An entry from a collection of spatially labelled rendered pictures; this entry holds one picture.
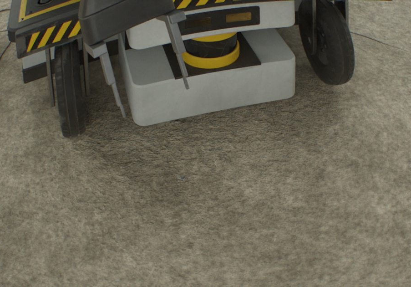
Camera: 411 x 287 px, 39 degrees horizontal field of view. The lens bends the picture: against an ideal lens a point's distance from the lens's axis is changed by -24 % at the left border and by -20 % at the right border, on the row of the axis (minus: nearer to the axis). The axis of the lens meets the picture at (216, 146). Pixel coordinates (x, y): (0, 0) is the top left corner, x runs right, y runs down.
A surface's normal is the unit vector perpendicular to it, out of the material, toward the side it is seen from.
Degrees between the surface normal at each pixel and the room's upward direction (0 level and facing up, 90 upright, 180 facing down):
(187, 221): 0
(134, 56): 0
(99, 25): 67
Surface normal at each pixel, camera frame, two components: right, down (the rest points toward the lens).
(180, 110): 0.28, 0.66
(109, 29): 0.35, 0.29
